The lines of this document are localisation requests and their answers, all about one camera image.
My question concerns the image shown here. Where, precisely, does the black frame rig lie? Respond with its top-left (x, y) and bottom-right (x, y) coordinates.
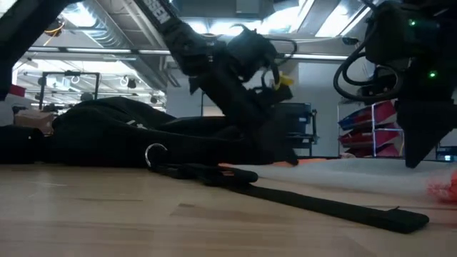
top-left (37, 70), bottom-right (101, 111)

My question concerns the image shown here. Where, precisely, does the ceiling light strip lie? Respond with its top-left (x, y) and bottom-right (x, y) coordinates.
top-left (28, 46), bottom-right (349, 61)

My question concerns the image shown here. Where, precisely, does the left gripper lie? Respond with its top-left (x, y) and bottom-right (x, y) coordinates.
top-left (189, 60), bottom-right (299, 167)

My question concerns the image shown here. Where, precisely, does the red sign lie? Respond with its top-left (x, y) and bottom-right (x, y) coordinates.
top-left (7, 84), bottom-right (26, 98)

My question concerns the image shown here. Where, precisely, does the silver ceiling duct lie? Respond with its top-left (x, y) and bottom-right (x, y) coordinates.
top-left (60, 0), bottom-right (169, 90)

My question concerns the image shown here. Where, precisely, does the ceiling cable reel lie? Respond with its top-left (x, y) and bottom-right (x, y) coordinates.
top-left (44, 17), bottom-right (66, 36)

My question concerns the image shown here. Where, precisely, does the black metal table frame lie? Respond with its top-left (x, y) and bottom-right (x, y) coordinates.
top-left (296, 155), bottom-right (343, 161)

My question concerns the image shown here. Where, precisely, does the white mesh pouch orange trim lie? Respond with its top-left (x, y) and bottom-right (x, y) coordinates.
top-left (218, 156), bottom-right (457, 205)

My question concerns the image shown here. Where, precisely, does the yellow cable tag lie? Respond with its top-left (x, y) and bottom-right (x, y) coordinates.
top-left (273, 72), bottom-right (296, 91)

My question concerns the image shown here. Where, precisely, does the cardboard box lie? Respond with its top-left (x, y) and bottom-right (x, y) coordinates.
top-left (13, 109), bottom-right (54, 135)

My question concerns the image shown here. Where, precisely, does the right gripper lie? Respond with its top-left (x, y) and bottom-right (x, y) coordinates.
top-left (396, 56), bottom-right (457, 168)

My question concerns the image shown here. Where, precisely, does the grey printer cart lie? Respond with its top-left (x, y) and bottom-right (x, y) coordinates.
top-left (274, 102), bottom-right (318, 157)

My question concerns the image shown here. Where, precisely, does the black backpack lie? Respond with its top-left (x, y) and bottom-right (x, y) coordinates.
top-left (0, 96), bottom-right (431, 235)

